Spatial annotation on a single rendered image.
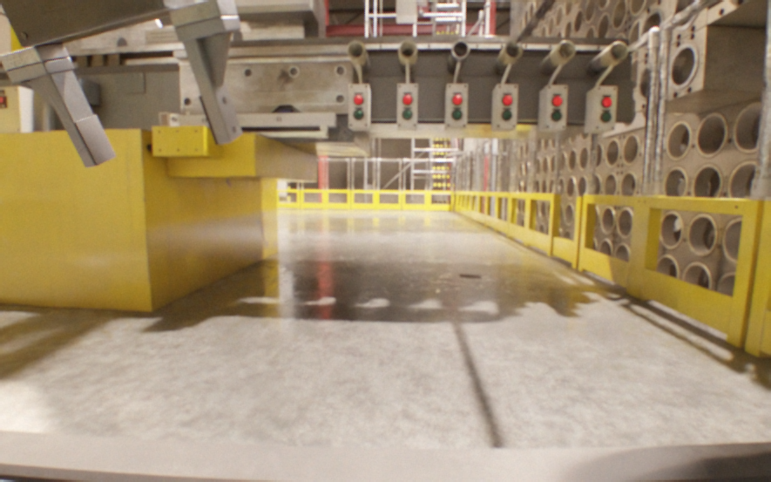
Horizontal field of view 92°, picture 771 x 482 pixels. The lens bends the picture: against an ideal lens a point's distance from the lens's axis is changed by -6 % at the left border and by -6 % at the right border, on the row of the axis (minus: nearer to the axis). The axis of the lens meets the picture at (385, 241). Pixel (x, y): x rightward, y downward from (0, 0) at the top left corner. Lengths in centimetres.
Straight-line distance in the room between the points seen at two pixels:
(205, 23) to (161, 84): 159
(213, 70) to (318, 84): 129
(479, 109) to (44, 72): 134
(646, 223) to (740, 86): 97
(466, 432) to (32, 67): 71
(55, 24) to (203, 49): 11
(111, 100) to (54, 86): 162
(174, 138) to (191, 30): 105
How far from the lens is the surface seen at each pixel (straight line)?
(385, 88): 156
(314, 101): 162
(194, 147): 135
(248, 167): 141
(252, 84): 171
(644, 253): 174
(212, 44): 35
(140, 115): 196
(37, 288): 175
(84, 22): 38
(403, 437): 71
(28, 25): 42
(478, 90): 157
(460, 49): 150
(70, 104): 43
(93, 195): 155
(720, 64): 242
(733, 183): 274
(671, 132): 320
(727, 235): 274
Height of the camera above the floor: 40
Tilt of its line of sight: 7 degrees down
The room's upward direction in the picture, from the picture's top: 1 degrees clockwise
